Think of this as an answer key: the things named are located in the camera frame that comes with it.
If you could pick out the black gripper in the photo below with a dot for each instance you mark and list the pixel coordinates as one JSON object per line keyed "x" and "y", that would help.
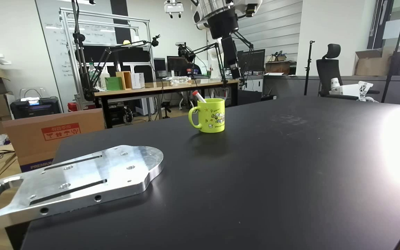
{"x": 222, "y": 23}

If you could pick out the white marker with red cap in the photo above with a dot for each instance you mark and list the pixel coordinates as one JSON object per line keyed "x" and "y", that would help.
{"x": 197, "y": 96}

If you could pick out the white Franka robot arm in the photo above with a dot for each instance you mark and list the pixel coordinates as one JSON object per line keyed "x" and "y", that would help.
{"x": 204, "y": 9}

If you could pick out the yellow-green ceramic mug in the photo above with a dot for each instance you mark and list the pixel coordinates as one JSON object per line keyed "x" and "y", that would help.
{"x": 209, "y": 117}

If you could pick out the black computer monitor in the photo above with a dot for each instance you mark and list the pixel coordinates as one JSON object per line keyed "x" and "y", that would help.
{"x": 251, "y": 62}

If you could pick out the long wooden desk black legs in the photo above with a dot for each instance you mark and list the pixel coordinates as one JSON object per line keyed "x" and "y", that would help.
{"x": 162, "y": 87}

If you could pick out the thin black stand pole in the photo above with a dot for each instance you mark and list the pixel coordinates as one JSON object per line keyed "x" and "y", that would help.
{"x": 308, "y": 70}

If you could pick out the white upright box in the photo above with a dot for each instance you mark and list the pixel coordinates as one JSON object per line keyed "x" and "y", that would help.
{"x": 137, "y": 80}

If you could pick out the black office chair with headrest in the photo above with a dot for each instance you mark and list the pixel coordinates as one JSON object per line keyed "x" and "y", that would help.
{"x": 329, "y": 70}

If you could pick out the brown upright box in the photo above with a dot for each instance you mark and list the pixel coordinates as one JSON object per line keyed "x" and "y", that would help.
{"x": 126, "y": 80}

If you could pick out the black monitors on rack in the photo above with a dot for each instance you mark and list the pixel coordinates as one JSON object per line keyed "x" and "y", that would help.
{"x": 116, "y": 53}

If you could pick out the small green box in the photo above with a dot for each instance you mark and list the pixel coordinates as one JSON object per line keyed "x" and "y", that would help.
{"x": 114, "y": 84}

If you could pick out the white crumpled plastic bag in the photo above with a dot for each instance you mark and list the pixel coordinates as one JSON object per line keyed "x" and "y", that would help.
{"x": 354, "y": 88}

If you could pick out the open cardboard box on cabinet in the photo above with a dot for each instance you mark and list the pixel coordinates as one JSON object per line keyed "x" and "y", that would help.
{"x": 370, "y": 63}

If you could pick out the tall black slanted pole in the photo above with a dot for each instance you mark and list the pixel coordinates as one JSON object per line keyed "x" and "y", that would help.
{"x": 394, "y": 51}

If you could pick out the small red canister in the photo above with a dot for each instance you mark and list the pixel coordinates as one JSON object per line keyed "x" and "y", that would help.
{"x": 72, "y": 106}

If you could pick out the dark grey low cabinet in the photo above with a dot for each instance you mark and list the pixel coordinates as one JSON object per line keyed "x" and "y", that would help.
{"x": 394, "y": 91}

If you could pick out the silver aluminium mounting plate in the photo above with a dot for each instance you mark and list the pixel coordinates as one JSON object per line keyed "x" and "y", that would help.
{"x": 83, "y": 178}

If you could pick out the cardboard box with red print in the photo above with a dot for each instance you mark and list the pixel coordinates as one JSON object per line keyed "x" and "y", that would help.
{"x": 47, "y": 137}

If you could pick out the black carrying case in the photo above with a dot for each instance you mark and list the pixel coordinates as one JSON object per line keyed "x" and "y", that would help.
{"x": 33, "y": 108}

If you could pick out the black articulated arm with camera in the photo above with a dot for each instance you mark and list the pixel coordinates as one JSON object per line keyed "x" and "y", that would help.
{"x": 200, "y": 51}

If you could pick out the white metal frame rack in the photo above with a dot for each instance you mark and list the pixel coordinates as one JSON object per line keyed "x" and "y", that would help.
{"x": 107, "y": 23}

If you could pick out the black camera tripod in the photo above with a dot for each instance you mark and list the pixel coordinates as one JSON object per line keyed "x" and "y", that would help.
{"x": 82, "y": 56}

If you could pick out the white wall whiteboard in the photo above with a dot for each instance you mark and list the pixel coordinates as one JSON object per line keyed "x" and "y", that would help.
{"x": 55, "y": 46}

